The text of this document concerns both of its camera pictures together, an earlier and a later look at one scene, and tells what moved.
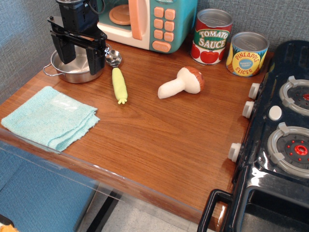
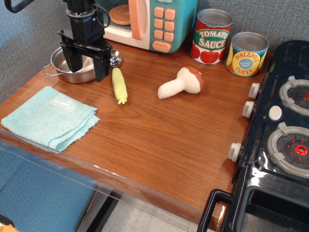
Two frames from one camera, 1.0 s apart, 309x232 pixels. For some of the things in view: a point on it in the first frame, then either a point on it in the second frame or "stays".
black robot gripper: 78,21 → 87,31
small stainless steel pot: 77,71 stays
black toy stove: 270,190 stays
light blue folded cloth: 50,120 stays
